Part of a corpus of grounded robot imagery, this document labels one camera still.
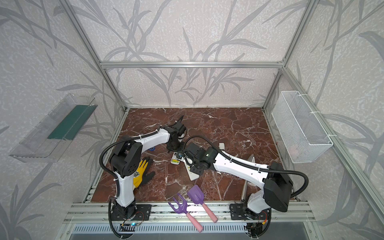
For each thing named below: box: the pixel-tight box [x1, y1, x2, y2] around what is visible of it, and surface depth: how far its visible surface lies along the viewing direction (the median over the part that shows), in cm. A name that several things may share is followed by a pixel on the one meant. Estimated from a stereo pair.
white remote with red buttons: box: [170, 152, 181, 165], surface depth 93 cm
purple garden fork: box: [168, 193, 203, 233], surface depth 77 cm
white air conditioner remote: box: [183, 161, 200, 181], surface depth 86 cm
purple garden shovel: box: [187, 184, 218, 223], surface depth 80 cm
